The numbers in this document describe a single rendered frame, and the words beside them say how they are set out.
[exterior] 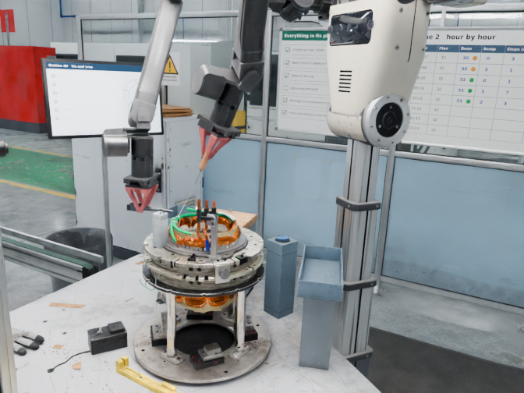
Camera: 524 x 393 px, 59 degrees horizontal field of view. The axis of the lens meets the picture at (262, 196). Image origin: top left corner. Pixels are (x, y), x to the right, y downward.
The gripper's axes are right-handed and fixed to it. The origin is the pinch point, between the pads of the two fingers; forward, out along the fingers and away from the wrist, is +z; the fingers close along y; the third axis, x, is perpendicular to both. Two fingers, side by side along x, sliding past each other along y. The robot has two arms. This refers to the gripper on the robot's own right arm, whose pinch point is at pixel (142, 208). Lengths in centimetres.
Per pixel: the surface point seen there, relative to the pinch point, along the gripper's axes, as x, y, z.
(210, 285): 23.4, 13.4, 13.5
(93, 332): -10.5, 8.4, 34.9
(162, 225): 8.8, 8.0, 1.4
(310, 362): 50, 5, 36
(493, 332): 166, -170, 113
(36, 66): -225, -291, -29
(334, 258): 53, -12, 13
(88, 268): -41, -45, 43
